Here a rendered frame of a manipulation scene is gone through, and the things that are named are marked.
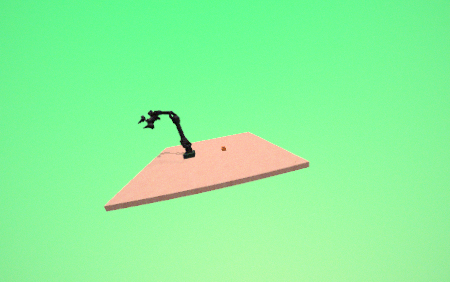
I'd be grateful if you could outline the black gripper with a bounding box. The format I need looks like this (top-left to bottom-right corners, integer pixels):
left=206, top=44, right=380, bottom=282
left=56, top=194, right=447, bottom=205
left=138, top=115, right=155, bottom=129

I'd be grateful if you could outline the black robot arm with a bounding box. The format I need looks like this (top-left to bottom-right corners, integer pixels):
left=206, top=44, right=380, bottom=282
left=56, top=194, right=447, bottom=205
left=148, top=110, right=193, bottom=154

